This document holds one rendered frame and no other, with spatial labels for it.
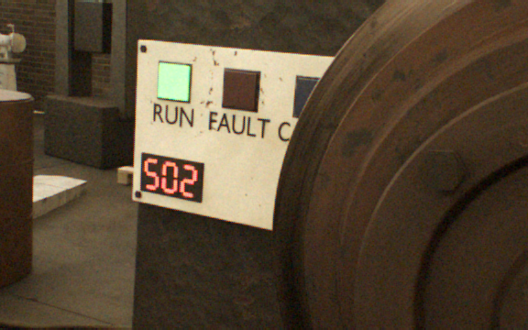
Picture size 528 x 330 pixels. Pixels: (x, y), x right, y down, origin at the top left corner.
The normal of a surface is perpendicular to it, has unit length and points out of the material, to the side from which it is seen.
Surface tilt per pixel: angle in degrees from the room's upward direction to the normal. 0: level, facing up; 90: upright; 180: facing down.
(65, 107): 90
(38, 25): 90
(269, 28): 90
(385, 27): 90
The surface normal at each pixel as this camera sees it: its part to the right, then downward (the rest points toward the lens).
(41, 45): -0.43, 0.14
